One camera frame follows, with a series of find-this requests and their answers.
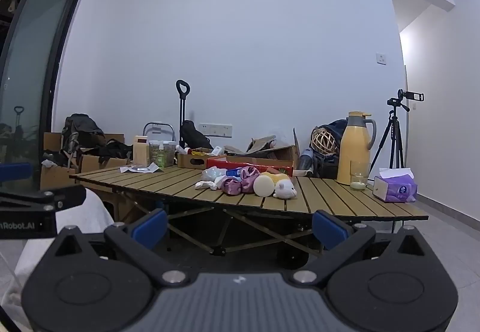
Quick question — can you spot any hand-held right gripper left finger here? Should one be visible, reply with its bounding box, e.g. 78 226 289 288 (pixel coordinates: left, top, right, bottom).
52 209 188 286

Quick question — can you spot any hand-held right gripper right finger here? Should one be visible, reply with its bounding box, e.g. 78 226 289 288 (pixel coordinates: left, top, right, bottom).
292 210 428 285

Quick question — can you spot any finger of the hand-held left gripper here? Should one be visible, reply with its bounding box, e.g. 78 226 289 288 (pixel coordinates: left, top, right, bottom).
0 185 87 212
0 163 40 192

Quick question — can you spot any yellow and white plush toy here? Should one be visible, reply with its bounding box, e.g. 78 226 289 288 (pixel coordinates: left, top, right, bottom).
260 172 298 200

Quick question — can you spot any white towel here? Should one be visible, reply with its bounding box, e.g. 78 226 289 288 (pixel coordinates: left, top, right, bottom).
253 176 277 198

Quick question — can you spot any pale blue soft bundle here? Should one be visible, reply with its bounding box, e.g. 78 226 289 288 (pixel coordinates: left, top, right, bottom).
201 166 228 183

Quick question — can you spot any pink satin cloth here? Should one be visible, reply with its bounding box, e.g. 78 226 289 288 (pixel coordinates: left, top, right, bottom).
220 176 244 195
240 166 262 192

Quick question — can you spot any red cardboard box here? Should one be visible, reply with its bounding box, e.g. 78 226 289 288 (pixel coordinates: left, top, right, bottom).
206 156 294 177

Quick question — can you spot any brown cardboard box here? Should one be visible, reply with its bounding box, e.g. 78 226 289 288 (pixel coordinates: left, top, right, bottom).
44 132 125 157
39 160 80 190
79 154 132 173

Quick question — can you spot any white cloth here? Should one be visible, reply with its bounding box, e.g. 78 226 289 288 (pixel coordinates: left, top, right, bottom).
0 187 117 318

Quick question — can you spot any glass cup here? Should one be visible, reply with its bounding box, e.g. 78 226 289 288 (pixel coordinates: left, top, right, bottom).
349 161 370 191

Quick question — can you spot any white paper packaging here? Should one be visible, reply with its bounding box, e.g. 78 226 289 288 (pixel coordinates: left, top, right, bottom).
120 163 160 174

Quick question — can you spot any grey backpack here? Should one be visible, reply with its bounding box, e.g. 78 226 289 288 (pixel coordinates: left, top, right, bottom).
62 114 107 164

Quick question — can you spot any black cloth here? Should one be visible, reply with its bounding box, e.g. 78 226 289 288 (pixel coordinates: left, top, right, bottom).
90 139 134 164

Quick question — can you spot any blue water bottle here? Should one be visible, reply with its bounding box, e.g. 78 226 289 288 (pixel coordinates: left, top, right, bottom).
298 148 314 171

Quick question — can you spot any wooden slat folding table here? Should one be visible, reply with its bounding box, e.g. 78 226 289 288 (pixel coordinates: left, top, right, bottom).
112 187 407 273

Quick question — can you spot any yellow thermos jug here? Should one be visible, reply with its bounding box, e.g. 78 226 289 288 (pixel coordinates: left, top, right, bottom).
336 112 377 184

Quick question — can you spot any beige carton box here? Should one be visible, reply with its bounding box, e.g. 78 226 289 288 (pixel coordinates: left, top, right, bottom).
133 135 151 166

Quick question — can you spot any purple tissue box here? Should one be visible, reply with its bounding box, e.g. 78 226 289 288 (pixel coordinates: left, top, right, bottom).
373 167 418 203

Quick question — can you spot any clear storage jar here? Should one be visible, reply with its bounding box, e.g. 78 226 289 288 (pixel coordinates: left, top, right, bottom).
149 141 177 168

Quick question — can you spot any rattan ball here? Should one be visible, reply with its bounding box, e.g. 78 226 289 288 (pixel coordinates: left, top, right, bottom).
311 128 335 153

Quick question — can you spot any large open cardboard box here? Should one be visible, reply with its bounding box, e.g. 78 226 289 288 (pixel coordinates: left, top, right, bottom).
224 127 301 171

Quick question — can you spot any dark blue backpack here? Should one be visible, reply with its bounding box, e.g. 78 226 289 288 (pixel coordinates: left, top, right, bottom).
310 119 351 180

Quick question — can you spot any black bag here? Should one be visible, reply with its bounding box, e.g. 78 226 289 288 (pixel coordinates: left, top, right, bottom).
180 121 212 149

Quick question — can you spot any black tripod with phone holder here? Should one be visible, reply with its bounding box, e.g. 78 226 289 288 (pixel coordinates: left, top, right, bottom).
369 89 425 171

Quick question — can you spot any sliding glass door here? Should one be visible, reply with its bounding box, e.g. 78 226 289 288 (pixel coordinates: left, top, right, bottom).
0 0 91 192

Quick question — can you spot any small cardboard box with handle hole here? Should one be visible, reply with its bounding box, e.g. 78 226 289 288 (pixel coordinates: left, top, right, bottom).
177 148 226 169

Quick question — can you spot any grey metal frame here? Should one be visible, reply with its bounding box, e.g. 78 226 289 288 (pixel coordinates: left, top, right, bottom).
142 123 176 143

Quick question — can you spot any white wall socket strip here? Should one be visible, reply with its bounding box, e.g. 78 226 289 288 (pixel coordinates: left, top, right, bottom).
199 124 233 138

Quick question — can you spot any black trolley handle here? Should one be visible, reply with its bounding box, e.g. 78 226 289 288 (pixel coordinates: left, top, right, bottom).
175 79 190 149

